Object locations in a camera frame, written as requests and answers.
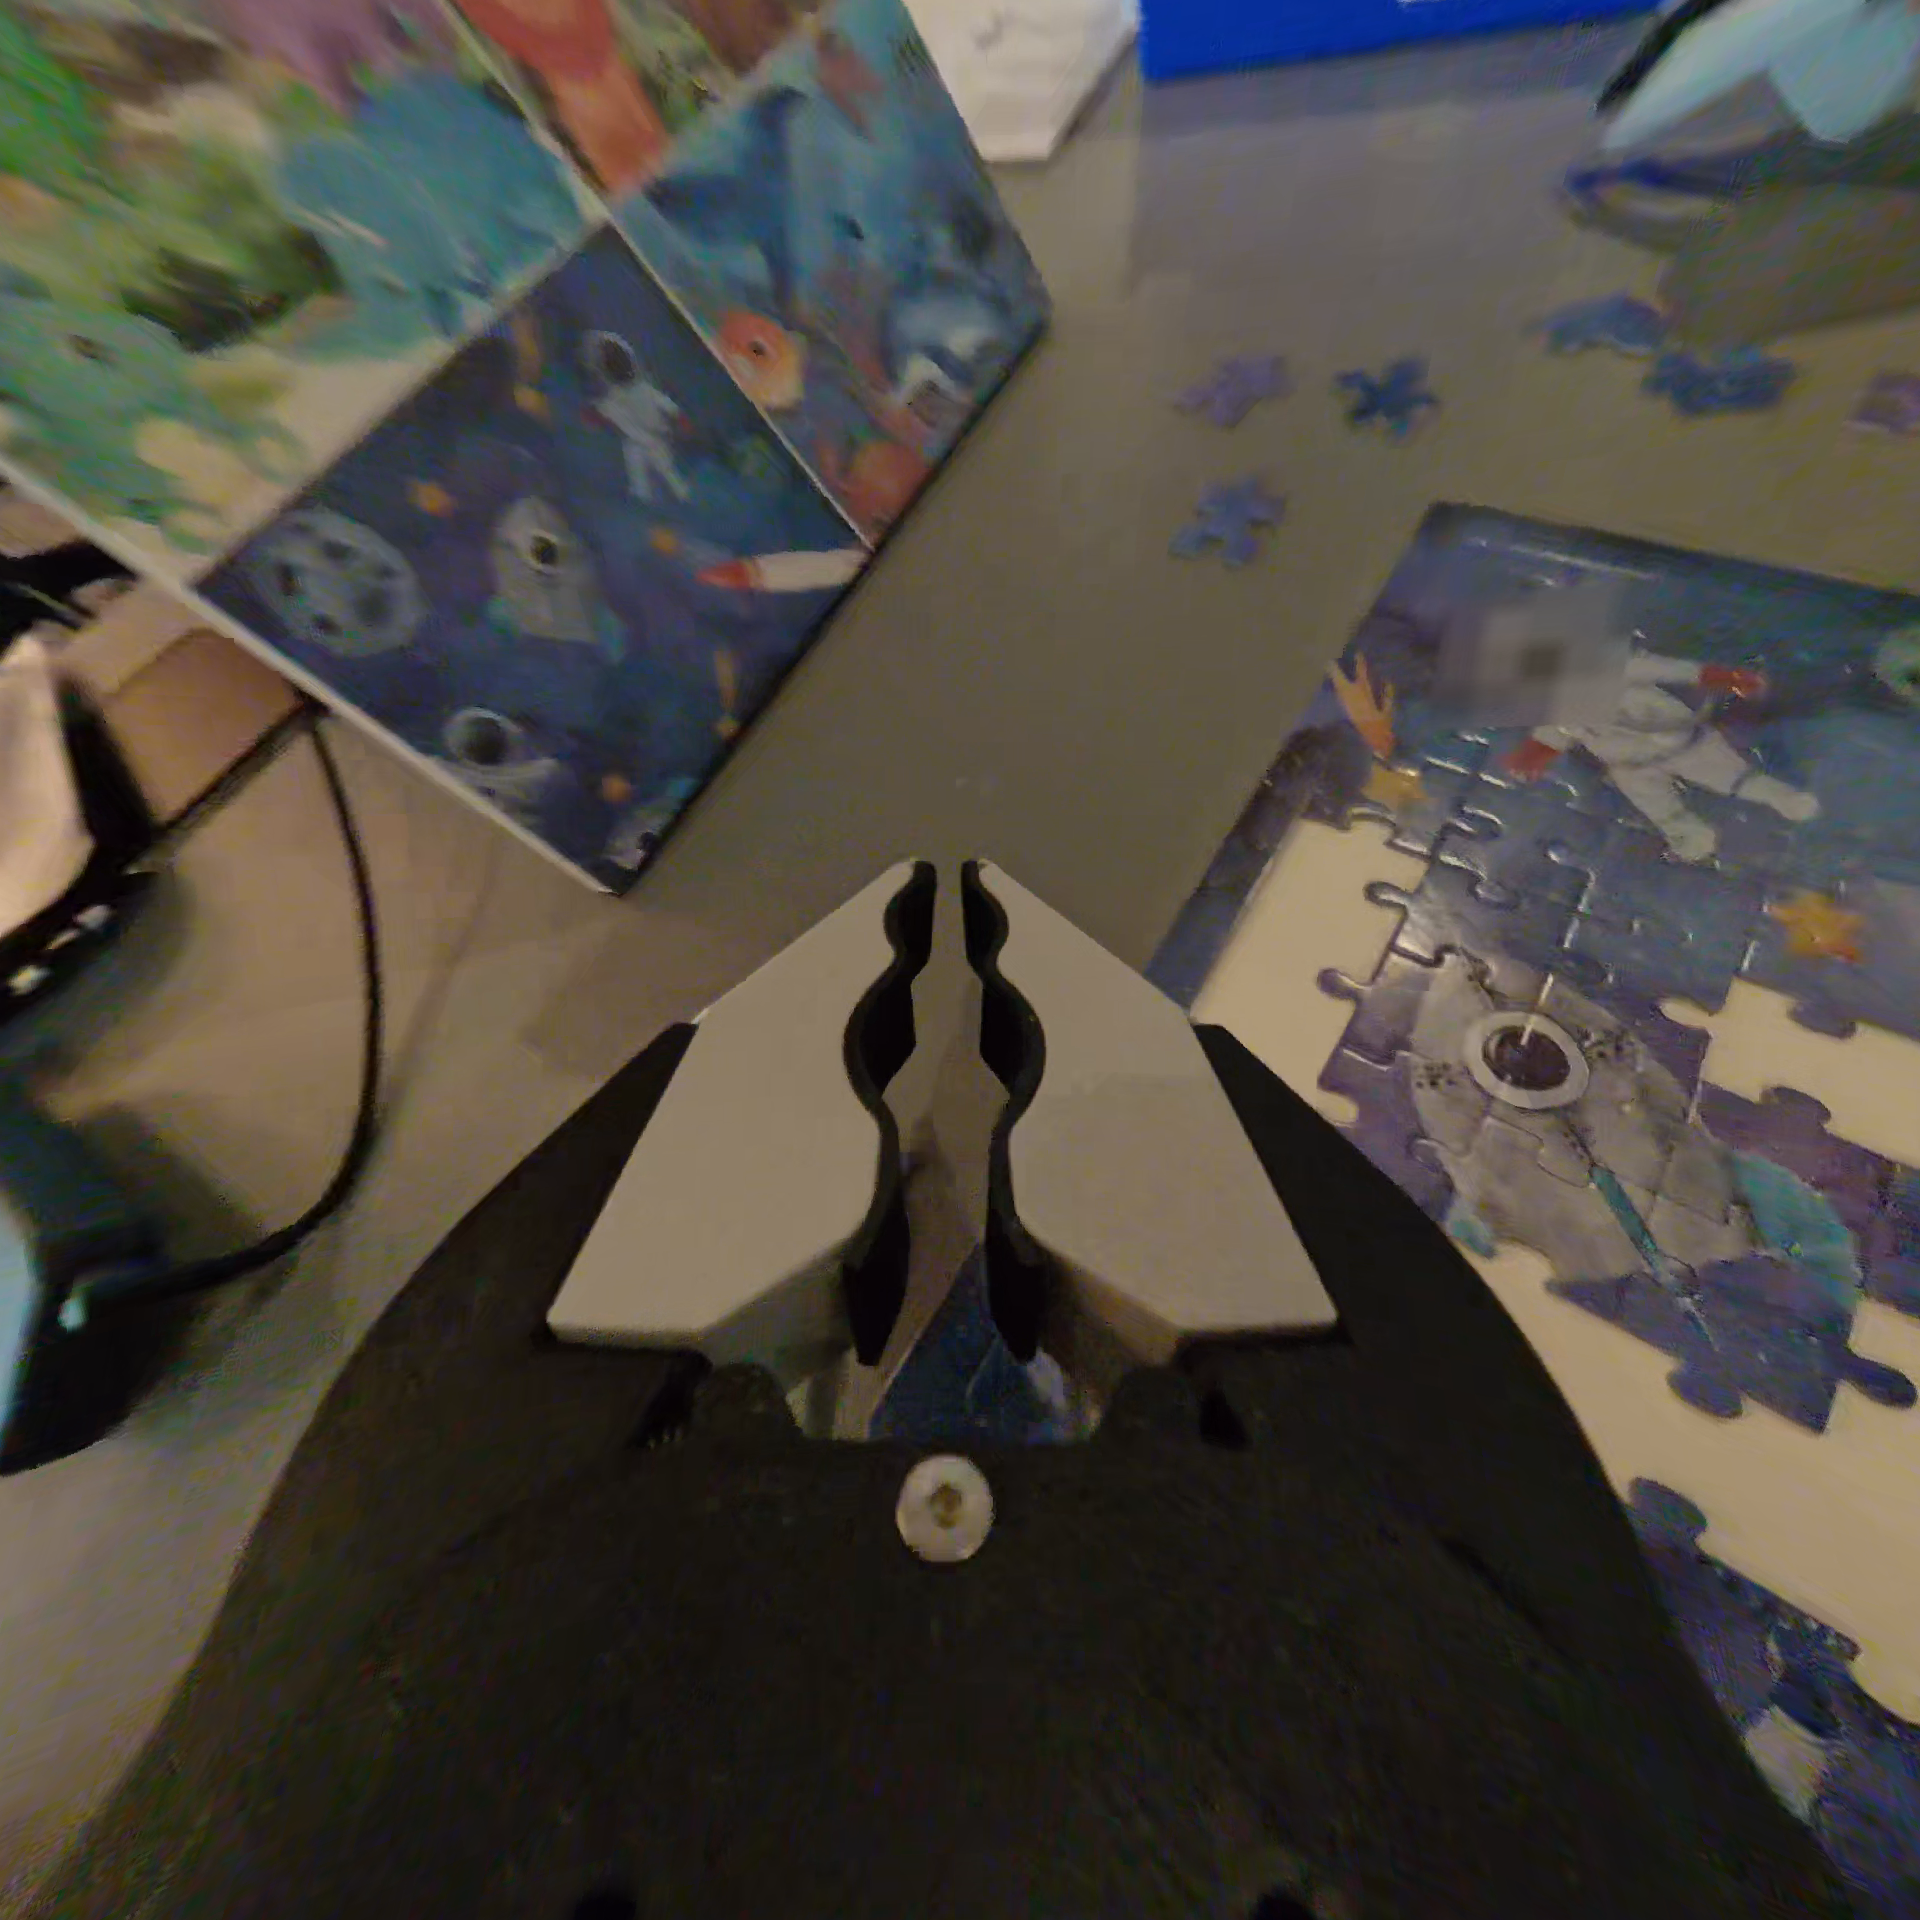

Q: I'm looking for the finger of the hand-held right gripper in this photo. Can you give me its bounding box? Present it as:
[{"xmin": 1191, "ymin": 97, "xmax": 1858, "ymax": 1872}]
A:
[{"xmin": 1593, "ymin": 0, "xmax": 1920, "ymax": 159}]

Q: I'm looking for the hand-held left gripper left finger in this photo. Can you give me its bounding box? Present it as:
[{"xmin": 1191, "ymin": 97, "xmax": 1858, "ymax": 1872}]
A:
[{"xmin": 546, "ymin": 858, "xmax": 942, "ymax": 1430}]

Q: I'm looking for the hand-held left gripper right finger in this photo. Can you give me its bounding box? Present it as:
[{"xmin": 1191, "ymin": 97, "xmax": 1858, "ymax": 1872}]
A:
[{"xmin": 960, "ymin": 858, "xmax": 1339, "ymax": 1408}]

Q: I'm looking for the space jigsaw puzzle board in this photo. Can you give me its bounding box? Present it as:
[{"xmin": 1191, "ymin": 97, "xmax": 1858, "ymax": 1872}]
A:
[{"xmin": 863, "ymin": 502, "xmax": 1920, "ymax": 1920}]

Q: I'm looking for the blue plastic bin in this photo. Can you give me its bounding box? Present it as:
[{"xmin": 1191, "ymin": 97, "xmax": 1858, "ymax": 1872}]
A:
[{"xmin": 1137, "ymin": 0, "xmax": 1667, "ymax": 79}]

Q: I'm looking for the instruction sheet in clear sleeve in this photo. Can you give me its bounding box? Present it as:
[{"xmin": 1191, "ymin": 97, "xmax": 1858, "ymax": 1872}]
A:
[{"xmin": 902, "ymin": 0, "xmax": 1144, "ymax": 161}]

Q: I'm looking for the illustrated puzzle box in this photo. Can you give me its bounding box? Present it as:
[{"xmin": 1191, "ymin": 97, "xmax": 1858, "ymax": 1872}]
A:
[{"xmin": 0, "ymin": 0, "xmax": 1053, "ymax": 895}]

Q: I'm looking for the black cable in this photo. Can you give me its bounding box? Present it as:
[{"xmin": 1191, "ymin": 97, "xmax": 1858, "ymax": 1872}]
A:
[{"xmin": 61, "ymin": 703, "xmax": 384, "ymax": 1321}]

